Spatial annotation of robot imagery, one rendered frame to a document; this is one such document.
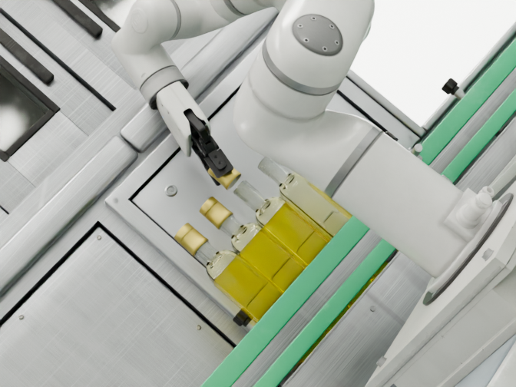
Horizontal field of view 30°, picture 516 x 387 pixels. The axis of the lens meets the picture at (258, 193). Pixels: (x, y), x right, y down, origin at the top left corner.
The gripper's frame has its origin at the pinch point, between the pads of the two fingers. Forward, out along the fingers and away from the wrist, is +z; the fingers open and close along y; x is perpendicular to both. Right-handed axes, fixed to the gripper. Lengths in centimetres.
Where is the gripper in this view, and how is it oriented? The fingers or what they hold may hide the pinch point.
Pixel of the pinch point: (219, 167)
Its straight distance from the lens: 157.2
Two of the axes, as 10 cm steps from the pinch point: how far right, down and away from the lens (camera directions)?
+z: 5.5, 8.1, -2.1
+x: 8.3, -5.2, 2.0
